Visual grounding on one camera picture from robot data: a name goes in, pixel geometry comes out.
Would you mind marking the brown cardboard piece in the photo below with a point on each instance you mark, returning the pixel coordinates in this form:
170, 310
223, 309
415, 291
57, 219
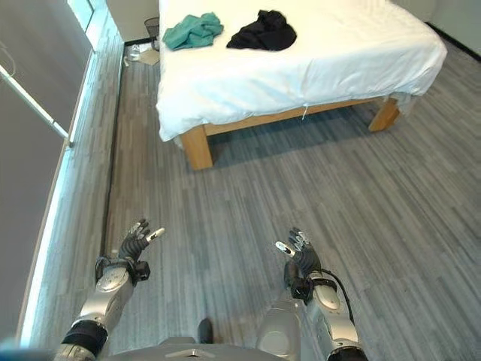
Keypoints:
149, 57

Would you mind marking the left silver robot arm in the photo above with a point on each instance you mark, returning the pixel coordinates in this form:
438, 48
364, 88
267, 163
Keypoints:
98, 304

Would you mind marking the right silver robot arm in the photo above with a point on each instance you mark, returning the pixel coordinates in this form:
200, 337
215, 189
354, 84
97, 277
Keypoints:
326, 312

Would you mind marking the black mesh waste bin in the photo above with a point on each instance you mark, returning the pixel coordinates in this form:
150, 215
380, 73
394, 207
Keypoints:
152, 32

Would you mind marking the black garment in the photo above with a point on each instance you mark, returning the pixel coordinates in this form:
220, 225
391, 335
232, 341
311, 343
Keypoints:
264, 32

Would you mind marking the white metal rail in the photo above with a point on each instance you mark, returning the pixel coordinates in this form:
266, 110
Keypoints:
34, 101

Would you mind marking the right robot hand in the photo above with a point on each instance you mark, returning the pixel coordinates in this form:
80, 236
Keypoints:
303, 251

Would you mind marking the dark robot foot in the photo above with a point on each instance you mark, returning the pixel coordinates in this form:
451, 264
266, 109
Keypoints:
205, 331

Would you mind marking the white bed sheet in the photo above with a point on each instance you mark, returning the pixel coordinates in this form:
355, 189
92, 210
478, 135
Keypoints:
297, 71

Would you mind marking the white shoe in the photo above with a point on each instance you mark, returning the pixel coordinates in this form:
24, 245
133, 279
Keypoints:
134, 52

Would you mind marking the teal green garment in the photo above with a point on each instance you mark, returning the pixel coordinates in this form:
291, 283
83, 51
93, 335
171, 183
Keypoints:
192, 30

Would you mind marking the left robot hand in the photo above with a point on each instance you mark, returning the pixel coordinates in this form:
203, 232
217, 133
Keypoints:
132, 244

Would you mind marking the wooden bed frame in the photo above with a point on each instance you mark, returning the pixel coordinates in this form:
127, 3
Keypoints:
240, 128

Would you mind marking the silver robot torso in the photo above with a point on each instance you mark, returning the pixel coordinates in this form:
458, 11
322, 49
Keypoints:
176, 350

